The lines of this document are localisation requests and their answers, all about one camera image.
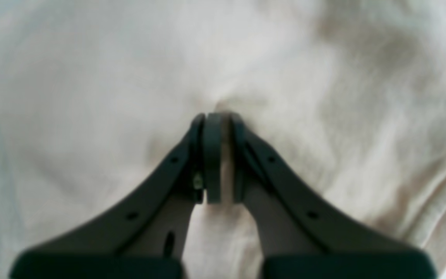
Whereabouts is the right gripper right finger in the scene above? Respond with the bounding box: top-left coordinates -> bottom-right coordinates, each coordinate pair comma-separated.
229,113 -> 437,279

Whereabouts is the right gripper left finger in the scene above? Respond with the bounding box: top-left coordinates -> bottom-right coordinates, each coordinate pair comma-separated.
10,114 -> 222,279

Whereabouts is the peach t-shirt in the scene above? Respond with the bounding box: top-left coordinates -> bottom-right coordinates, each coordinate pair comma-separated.
0,0 -> 446,279

